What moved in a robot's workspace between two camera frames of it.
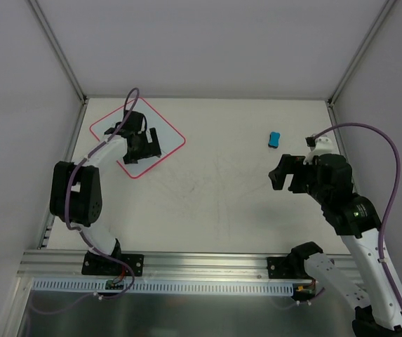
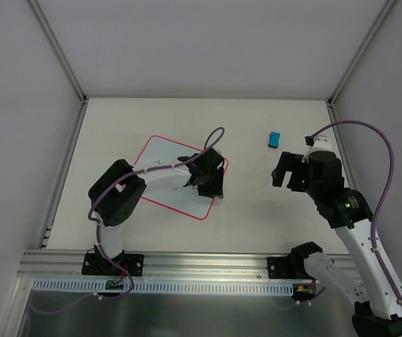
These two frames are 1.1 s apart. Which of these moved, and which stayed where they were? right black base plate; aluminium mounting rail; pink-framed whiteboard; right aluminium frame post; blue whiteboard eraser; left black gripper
Moved: pink-framed whiteboard; left black gripper
Stayed: blue whiteboard eraser; right black base plate; aluminium mounting rail; right aluminium frame post
